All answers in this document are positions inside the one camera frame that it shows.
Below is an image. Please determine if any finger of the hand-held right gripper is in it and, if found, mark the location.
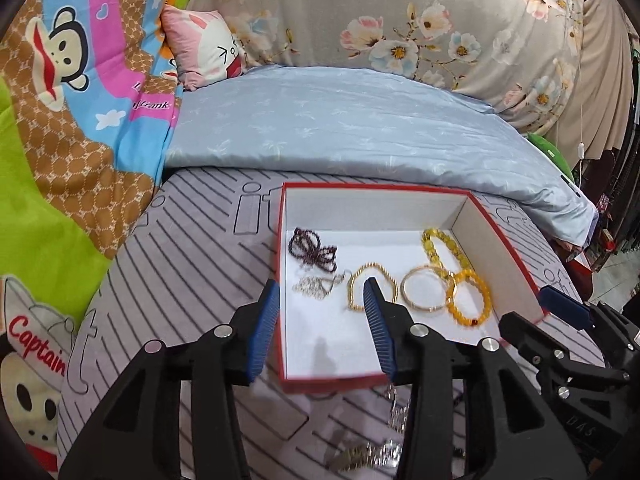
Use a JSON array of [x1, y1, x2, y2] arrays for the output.
[[499, 311, 628, 401], [540, 285, 640, 361]]

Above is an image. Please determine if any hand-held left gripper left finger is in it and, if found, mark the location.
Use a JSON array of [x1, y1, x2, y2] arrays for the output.
[[59, 279, 281, 480]]

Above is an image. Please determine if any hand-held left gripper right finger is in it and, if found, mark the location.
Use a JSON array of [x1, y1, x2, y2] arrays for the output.
[[362, 277, 588, 480]]

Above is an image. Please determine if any rose gold bangle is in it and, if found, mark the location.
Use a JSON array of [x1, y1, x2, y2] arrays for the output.
[[401, 265, 456, 312]]

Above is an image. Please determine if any gold bead bracelet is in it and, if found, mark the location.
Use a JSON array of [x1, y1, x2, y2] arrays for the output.
[[346, 262, 398, 311]]

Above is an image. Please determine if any red cardboard box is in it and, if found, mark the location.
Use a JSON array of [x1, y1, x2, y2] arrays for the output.
[[276, 181, 546, 395]]

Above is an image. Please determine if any silver flower chain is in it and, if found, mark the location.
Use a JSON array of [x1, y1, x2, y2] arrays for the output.
[[292, 270, 353, 301]]

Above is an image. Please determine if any orange bead bracelet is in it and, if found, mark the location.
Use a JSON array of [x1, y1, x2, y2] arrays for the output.
[[446, 268, 493, 326]]

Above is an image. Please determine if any purple bead bracelet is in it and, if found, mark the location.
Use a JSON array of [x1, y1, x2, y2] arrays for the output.
[[288, 227, 338, 273]]

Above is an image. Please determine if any yellow bead bracelet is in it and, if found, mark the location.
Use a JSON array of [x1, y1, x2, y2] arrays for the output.
[[421, 228, 463, 281]]

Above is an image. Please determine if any silver metal watch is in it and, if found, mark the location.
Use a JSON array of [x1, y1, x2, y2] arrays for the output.
[[325, 440, 401, 471]]

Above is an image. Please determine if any green plastic object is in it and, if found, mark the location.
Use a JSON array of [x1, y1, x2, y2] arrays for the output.
[[525, 132, 576, 181]]

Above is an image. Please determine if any light blue blanket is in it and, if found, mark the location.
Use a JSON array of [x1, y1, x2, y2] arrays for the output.
[[164, 65, 598, 248]]

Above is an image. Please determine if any beige curtain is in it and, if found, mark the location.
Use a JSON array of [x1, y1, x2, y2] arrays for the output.
[[560, 0, 640, 161]]

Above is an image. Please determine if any cartoon monkey blanket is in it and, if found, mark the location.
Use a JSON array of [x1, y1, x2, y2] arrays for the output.
[[0, 0, 201, 461]]

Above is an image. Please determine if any pink cat pillow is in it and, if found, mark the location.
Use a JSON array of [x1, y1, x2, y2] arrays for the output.
[[161, 5, 246, 92]]

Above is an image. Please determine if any grey floral quilt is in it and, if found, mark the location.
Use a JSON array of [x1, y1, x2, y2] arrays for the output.
[[185, 0, 586, 136]]

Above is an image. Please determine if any white cord with switch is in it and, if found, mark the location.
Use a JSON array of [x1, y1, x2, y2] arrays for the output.
[[577, 10, 590, 158]]

